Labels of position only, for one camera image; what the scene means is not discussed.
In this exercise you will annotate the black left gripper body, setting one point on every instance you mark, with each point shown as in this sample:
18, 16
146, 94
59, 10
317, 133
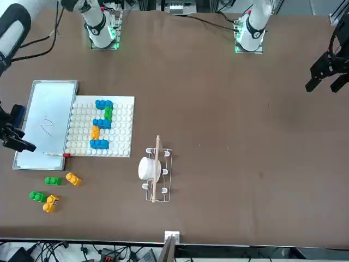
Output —
344, 58

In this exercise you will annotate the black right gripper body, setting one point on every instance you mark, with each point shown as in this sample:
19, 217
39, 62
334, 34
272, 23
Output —
5, 120

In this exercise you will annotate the white pen with red cap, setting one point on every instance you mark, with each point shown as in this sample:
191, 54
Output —
66, 155

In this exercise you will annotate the yellow two-stud block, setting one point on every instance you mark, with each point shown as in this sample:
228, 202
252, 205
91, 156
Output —
95, 133
73, 179

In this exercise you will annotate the blue three-stud block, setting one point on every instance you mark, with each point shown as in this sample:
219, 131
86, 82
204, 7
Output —
99, 144
103, 123
104, 104

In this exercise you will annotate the green toy block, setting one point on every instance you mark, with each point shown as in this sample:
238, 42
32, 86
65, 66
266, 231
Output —
37, 196
109, 112
53, 181

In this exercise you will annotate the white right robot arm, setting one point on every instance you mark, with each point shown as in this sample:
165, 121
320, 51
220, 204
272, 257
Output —
98, 30

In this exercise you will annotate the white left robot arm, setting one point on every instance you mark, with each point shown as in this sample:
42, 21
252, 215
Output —
253, 27

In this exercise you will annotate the white studded baseplate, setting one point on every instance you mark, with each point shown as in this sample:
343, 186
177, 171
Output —
120, 131

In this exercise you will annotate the black and blue eraser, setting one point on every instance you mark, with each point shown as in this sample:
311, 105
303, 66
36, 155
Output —
19, 114

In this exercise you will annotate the yellow block with printed tag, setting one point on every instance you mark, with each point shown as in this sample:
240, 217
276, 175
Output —
50, 204

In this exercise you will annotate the white cup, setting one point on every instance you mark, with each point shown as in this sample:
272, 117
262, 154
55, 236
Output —
145, 168

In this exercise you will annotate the wooden rod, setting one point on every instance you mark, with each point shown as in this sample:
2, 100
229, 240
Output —
156, 163

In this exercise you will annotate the white power strip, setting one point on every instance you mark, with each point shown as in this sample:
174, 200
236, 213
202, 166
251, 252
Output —
177, 8

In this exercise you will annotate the aluminium frame profile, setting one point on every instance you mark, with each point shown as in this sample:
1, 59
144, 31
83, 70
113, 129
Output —
336, 16

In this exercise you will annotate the white whiteboard with grey frame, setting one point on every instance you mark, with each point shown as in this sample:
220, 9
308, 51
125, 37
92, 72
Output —
54, 103

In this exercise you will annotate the aluminium camera post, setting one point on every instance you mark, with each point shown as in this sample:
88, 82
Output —
170, 245

